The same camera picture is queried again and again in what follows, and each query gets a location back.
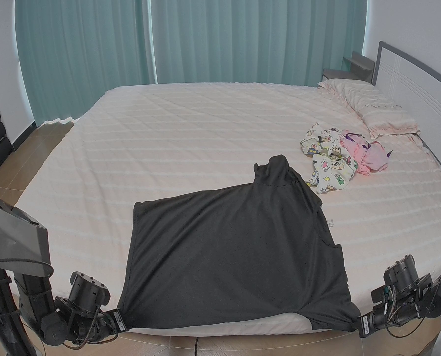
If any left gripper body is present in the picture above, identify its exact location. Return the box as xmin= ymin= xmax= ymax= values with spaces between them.
xmin=94 ymin=307 xmax=127 ymax=338

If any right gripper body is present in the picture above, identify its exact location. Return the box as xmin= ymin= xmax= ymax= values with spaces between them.
xmin=358 ymin=306 xmax=391 ymax=339

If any black T-shirt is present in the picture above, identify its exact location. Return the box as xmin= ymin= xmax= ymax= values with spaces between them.
xmin=117 ymin=154 xmax=362 ymax=332

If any bed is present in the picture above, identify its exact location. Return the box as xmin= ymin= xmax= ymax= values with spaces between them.
xmin=15 ymin=41 xmax=441 ymax=344

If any pink garment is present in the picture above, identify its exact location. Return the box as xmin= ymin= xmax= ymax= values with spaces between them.
xmin=339 ymin=129 xmax=394 ymax=176

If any white printed pyjama garment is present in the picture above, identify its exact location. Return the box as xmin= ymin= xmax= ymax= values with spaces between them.
xmin=300 ymin=122 xmax=357 ymax=195

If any cream pillow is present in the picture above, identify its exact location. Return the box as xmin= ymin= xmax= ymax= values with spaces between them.
xmin=317 ymin=78 xmax=421 ymax=139

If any grey bedside table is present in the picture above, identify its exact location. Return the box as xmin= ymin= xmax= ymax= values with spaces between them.
xmin=322 ymin=50 xmax=376 ymax=87

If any blue-green curtain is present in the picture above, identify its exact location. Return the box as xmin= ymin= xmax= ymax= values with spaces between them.
xmin=148 ymin=0 xmax=368 ymax=87
xmin=15 ymin=0 xmax=157 ymax=126

